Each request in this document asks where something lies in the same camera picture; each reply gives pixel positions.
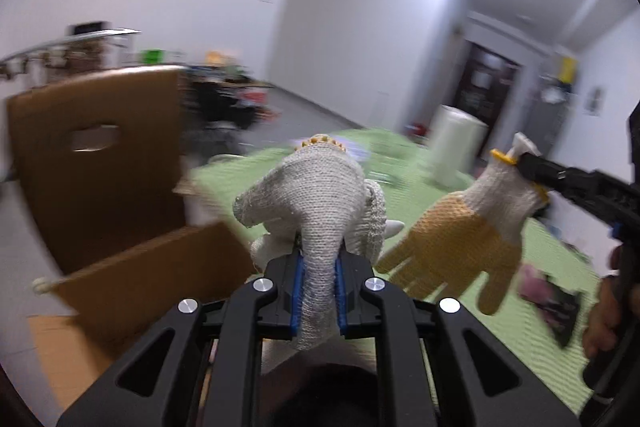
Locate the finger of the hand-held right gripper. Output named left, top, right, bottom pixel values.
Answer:
left=537, top=192, right=566, bottom=219
left=517, top=154, right=569, bottom=190

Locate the person's right hand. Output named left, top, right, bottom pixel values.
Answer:
left=582, top=276, right=639, bottom=359

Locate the black sock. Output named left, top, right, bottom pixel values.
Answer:
left=541, top=289, right=582, bottom=349

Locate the brown cardboard box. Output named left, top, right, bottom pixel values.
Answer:
left=7, top=66, right=261, bottom=413

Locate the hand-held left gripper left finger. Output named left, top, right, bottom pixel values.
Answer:
left=57, top=253, right=304, bottom=427

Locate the yellow dotted knit glove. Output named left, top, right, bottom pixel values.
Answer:
left=375, top=132, right=551, bottom=315

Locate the metal rail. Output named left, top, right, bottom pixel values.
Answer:
left=0, top=29, right=142, bottom=68

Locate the green checked tablecloth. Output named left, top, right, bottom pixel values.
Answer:
left=192, top=129, right=607, bottom=414

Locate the cluttered side table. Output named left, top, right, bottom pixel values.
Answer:
left=182, top=52, right=273, bottom=132

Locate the white knit glove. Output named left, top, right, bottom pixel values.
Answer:
left=232, top=134, right=389, bottom=373

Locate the white cylindrical roll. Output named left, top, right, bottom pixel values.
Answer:
left=429, top=104, right=490, bottom=188

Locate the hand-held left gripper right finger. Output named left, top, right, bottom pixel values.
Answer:
left=339, top=256, right=582, bottom=427

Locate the dark brown door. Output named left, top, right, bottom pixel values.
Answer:
left=452, top=42, right=521, bottom=128

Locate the grey refrigerator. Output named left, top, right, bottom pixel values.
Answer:
left=520, top=74, right=572, bottom=158

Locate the mauve fluffy sock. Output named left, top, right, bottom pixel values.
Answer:
left=518, top=267, right=552, bottom=304

